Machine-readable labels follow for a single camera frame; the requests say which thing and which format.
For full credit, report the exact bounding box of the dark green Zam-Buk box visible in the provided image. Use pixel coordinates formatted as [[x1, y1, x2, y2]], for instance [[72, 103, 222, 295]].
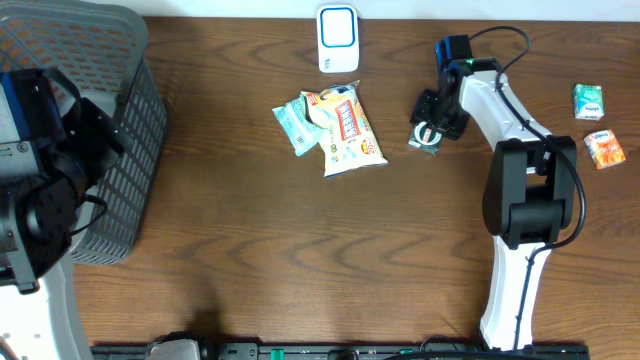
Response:
[[408, 122, 442, 155]]

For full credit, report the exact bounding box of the yellow snack bag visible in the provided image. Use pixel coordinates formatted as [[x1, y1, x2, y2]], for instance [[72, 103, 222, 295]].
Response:
[[301, 80, 388, 178]]

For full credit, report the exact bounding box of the teal tissue pack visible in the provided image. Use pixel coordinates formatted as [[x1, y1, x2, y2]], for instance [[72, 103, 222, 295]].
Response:
[[573, 84, 604, 121]]

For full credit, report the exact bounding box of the light green wipes packet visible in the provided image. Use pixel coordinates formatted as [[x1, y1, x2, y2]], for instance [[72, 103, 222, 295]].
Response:
[[272, 95, 325, 156]]

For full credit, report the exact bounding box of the orange tissue pack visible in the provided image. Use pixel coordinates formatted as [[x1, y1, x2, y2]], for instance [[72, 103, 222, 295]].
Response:
[[584, 129, 626, 169]]

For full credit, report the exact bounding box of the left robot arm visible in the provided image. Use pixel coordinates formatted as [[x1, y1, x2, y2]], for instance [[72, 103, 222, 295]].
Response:
[[1, 68, 131, 359]]

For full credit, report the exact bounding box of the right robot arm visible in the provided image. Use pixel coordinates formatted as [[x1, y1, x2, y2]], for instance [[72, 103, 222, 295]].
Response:
[[411, 35, 586, 352]]

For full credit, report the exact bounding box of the white barcode scanner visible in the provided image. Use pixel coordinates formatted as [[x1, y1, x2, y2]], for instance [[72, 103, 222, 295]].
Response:
[[316, 4, 360, 73]]

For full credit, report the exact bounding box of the grey plastic shopping basket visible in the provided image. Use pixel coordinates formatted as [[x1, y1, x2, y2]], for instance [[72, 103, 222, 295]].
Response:
[[0, 0, 169, 266]]

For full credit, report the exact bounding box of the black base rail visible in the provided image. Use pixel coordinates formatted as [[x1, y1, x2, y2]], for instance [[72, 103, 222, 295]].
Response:
[[90, 338, 591, 360]]

